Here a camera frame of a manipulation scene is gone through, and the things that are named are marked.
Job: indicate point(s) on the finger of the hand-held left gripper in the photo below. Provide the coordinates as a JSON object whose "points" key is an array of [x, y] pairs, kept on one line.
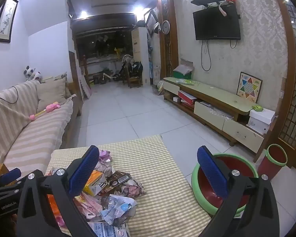
{"points": [[11, 174]]}

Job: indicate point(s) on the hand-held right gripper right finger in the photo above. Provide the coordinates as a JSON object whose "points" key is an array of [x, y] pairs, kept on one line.
{"points": [[212, 172]]}

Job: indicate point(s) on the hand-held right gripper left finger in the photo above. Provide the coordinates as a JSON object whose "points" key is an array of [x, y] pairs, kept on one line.
{"points": [[85, 170]]}

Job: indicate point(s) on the green and red plastic basin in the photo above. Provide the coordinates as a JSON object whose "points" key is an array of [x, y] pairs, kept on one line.
{"points": [[204, 195]]}

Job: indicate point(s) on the orange carton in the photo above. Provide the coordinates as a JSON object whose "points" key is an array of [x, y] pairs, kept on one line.
{"points": [[96, 177]]}

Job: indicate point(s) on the crumpled silver wrapper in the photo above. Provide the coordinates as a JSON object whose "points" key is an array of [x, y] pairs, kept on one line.
{"points": [[106, 166]]}

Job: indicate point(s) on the brown snack wrapper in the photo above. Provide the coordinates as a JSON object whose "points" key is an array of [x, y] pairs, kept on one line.
{"points": [[117, 177]]}

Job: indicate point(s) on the pink packet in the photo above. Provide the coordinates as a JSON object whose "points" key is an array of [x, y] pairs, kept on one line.
{"points": [[86, 203]]}

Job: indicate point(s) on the striped beige sofa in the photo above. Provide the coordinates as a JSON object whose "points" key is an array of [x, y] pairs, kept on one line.
{"points": [[32, 143]]}

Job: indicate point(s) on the white blue plastic packet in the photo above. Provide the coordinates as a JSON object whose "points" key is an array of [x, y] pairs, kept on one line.
{"points": [[118, 208]]}

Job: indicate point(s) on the pink crumpled paper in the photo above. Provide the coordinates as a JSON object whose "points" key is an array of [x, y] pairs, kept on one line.
{"points": [[133, 188]]}

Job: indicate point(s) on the checked yellow tablecloth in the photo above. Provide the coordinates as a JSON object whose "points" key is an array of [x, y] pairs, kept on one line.
{"points": [[157, 167]]}

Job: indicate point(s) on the red bin with green rim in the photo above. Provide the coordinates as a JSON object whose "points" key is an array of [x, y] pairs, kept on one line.
{"points": [[268, 165]]}

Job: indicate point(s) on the printed white paper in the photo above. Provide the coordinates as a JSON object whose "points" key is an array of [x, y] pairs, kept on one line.
{"points": [[106, 229]]}

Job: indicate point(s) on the pink toy stick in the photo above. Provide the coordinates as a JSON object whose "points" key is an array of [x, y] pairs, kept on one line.
{"points": [[53, 107]]}

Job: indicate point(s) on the white cardboard box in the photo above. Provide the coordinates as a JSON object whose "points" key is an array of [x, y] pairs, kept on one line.
{"points": [[260, 119]]}

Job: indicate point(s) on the wooden television cabinet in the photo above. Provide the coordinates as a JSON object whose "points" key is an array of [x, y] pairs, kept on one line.
{"points": [[212, 93]]}

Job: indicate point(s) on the red flat box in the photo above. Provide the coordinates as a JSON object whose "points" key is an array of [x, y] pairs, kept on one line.
{"points": [[187, 97]]}

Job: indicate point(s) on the beige pillow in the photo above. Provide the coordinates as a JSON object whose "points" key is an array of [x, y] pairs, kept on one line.
{"points": [[51, 91]]}

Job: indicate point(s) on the star checkers board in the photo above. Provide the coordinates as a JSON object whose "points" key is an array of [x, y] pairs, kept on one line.
{"points": [[249, 87]]}

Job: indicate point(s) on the white balance bike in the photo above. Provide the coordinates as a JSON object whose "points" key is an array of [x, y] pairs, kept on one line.
{"points": [[108, 76]]}

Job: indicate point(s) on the panda plush toy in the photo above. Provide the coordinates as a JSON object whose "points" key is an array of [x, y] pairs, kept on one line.
{"points": [[30, 73]]}

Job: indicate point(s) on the green cardboard box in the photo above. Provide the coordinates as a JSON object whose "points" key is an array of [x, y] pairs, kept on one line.
{"points": [[181, 74]]}

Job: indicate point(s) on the black stroller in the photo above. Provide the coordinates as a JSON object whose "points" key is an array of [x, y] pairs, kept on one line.
{"points": [[135, 68]]}

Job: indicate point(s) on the white standing air conditioner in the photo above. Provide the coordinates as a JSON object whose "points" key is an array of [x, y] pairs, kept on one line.
{"points": [[139, 47]]}

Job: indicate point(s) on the black television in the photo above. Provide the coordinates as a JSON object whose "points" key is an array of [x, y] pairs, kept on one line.
{"points": [[215, 24]]}

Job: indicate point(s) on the framed flower painting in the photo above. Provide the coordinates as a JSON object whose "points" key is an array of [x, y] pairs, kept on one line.
{"points": [[6, 19]]}

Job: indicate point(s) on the small framed picture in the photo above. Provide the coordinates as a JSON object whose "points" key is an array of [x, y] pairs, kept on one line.
{"points": [[150, 19]]}

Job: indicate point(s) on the round wall clock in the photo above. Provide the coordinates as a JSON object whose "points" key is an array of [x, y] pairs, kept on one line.
{"points": [[165, 26]]}

